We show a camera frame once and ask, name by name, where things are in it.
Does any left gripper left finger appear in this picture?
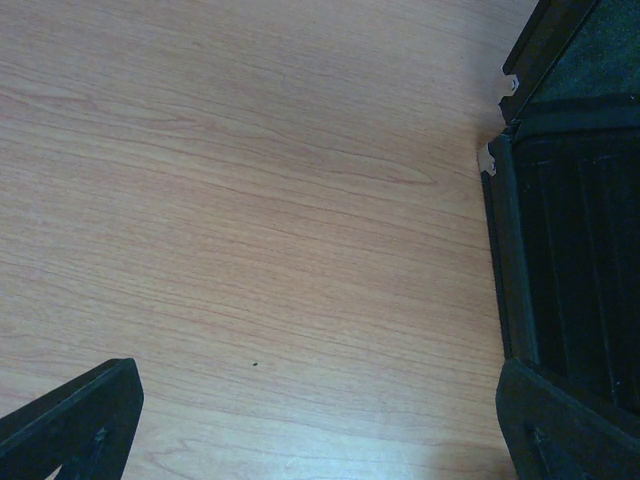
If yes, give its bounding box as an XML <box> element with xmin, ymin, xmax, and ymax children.
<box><xmin>1</xmin><ymin>358</ymin><xmax>144</xmax><ymax>479</ymax></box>

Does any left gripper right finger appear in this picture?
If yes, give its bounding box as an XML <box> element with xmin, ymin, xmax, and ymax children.
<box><xmin>495</xmin><ymin>358</ymin><xmax>639</xmax><ymax>479</ymax></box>

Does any black poker set case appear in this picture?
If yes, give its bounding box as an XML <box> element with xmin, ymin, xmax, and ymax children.
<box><xmin>478</xmin><ymin>1</ymin><xmax>639</xmax><ymax>412</ymax></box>

